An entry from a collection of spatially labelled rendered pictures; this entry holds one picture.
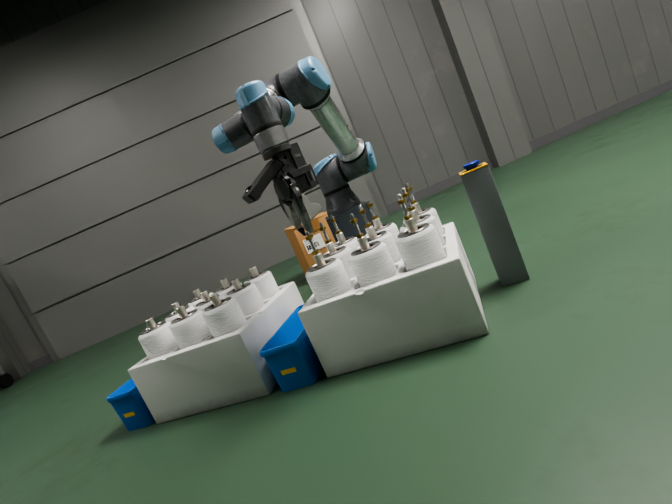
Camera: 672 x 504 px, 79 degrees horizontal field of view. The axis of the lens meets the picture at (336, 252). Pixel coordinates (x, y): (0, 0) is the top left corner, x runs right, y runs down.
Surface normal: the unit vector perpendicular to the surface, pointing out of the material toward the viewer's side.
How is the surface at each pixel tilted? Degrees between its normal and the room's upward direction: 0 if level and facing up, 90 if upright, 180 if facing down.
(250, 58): 90
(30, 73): 90
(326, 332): 90
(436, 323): 90
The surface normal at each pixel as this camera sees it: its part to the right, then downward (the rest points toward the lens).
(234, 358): -0.26, 0.26
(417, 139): 0.07, 0.14
